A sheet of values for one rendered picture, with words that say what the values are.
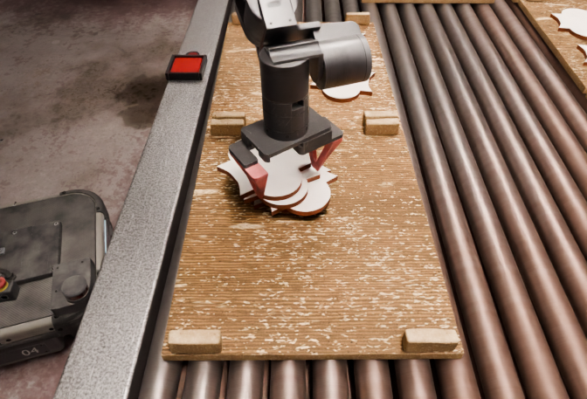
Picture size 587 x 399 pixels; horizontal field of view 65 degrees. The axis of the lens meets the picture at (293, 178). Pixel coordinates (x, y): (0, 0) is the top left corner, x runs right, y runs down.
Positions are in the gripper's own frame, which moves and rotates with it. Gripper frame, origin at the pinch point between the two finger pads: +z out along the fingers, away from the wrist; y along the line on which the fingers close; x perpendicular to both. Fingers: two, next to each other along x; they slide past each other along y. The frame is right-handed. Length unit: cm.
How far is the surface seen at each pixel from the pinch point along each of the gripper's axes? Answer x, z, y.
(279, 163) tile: 3.5, 0.4, 0.9
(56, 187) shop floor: 137, 97, -32
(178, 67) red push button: 45.9, 5.6, 2.8
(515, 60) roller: 8, 8, 66
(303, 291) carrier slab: -13.4, 5.6, -6.8
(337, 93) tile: 17.3, 4.4, 23.0
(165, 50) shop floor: 220, 97, 55
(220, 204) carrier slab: 5.7, 5.3, -8.5
